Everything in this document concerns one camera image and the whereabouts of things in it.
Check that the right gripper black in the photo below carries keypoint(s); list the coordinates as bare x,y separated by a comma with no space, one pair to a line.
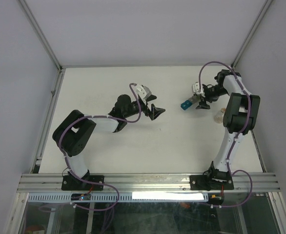
202,104

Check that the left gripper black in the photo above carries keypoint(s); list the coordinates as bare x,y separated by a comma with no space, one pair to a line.
155,111

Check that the weekly pill organizer strip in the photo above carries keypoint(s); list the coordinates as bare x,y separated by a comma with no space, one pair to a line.
185,105

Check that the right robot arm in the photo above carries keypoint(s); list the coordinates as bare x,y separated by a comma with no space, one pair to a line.
239,118

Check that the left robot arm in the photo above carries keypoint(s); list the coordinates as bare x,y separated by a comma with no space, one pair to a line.
73,134

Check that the clear small pill bottle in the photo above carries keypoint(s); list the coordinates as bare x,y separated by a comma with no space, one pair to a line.
218,118

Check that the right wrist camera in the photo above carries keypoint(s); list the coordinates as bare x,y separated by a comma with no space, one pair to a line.
197,89

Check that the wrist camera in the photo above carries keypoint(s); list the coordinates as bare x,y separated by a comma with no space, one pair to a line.
142,91
197,89

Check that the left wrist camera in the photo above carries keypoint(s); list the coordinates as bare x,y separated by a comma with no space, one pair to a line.
142,91

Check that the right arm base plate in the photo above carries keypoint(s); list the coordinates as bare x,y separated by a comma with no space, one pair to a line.
202,182

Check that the white slotted cable duct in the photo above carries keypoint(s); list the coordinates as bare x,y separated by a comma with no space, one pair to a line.
121,197

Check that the aluminium mounting rail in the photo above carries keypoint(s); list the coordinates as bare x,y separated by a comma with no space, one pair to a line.
176,183

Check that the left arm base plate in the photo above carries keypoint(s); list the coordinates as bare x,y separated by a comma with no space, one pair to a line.
70,183

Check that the right aluminium frame post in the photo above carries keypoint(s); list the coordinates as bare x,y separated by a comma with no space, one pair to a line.
252,31

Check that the aluminium frame post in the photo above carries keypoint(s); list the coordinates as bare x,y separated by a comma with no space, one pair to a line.
252,31
40,34

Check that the left aluminium frame post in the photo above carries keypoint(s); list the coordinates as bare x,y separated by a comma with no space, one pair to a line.
40,34

